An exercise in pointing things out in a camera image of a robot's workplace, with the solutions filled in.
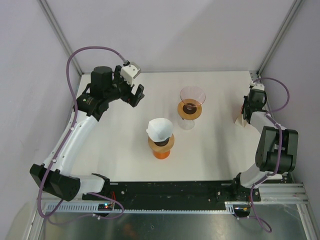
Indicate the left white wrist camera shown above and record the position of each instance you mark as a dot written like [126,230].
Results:
[130,72]

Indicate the aluminium frame rail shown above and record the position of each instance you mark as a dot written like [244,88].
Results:
[283,193]

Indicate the single white paper filter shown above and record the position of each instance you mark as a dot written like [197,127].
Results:
[160,129]

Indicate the white slotted cable duct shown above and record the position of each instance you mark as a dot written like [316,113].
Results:
[106,207]

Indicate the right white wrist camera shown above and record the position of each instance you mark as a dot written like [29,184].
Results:
[257,85]

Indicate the orange glass carafe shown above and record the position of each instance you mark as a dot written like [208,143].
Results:
[161,155]

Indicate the pink glass dripper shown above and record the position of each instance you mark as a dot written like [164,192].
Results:
[192,95]

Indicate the clear glass carafe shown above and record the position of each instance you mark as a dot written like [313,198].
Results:
[186,124]

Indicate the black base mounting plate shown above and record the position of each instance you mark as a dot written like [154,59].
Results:
[176,195]

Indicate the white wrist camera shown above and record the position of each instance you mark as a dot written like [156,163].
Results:
[257,85]
[130,72]

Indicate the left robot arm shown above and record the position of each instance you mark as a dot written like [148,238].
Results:
[53,176]

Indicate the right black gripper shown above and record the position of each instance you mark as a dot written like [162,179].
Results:
[246,101]

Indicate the white paper coffee filters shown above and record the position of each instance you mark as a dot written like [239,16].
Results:
[241,120]

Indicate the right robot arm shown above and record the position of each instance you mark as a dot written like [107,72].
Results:
[277,148]

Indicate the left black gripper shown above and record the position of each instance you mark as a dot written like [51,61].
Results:
[133,99]

